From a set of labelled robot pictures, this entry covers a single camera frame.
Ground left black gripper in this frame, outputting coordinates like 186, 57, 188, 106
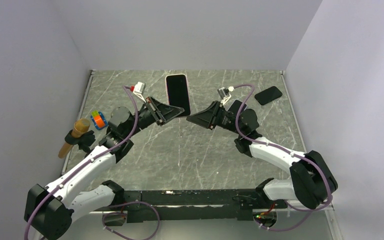
124, 95, 185, 139

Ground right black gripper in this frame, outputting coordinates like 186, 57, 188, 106
186, 101, 244, 136

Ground white phone case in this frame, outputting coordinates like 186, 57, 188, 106
164, 73, 192, 118

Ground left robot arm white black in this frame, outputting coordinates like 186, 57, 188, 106
24, 96, 184, 240

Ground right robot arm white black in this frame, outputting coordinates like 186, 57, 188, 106
186, 101, 338, 212

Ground phone in lilac case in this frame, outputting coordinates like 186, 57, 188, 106
227, 99, 248, 116

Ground orange blue toy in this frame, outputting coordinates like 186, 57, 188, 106
90, 110, 108, 130

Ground wooden mallet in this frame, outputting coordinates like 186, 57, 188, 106
58, 118, 90, 159

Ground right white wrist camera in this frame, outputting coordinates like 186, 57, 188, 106
217, 86, 235, 106

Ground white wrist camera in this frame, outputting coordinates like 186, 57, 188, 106
129, 81, 147, 103
217, 86, 235, 106

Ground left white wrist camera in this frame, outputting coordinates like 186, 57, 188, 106
129, 81, 147, 103

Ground black base frame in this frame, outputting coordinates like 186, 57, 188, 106
89, 188, 279, 224

